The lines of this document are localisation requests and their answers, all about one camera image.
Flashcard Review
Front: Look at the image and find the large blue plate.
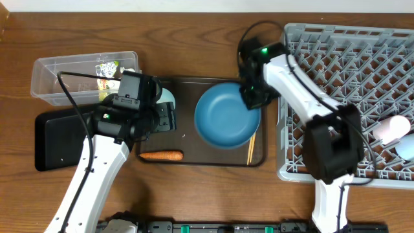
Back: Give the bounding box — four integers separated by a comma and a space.
194, 82, 261, 150

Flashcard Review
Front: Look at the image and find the white napkin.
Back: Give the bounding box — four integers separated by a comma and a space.
120, 67, 136, 73

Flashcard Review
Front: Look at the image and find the yellow green snack wrapper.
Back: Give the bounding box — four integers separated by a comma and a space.
95, 61, 120, 102

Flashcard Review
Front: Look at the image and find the pink plastic cup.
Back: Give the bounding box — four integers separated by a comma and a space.
373, 115, 411, 145

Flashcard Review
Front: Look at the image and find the small light blue cup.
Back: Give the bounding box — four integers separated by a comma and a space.
395, 134, 414, 161

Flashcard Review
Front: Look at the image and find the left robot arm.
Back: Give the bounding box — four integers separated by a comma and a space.
45, 135, 130, 232

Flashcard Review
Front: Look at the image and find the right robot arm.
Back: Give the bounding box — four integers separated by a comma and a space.
237, 39, 364, 232

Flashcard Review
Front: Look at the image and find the grey dishwasher rack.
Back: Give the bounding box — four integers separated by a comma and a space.
285, 23, 413, 190

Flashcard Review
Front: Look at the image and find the light blue bowl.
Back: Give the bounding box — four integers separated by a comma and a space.
157, 88, 176, 109

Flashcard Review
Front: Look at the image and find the dark brown serving tray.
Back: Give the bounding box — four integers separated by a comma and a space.
135, 76, 267, 167

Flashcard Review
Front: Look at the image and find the orange carrot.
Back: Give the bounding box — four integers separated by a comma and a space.
139, 151, 184, 161

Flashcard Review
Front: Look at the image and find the short wooden chopstick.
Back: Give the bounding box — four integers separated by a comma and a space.
246, 136, 254, 165

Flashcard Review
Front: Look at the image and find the long wooden chopstick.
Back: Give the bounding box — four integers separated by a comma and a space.
246, 133, 256, 165

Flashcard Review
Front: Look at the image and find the black plastic bin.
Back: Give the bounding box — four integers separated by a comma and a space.
34, 104, 130, 172

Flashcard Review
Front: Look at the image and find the clear plastic bin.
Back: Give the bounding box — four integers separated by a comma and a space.
30, 51, 140, 106

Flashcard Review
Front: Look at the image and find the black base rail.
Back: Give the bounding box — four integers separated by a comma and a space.
95, 212, 389, 233

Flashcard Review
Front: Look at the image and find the left black cable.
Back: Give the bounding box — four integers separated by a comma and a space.
56, 71, 124, 233

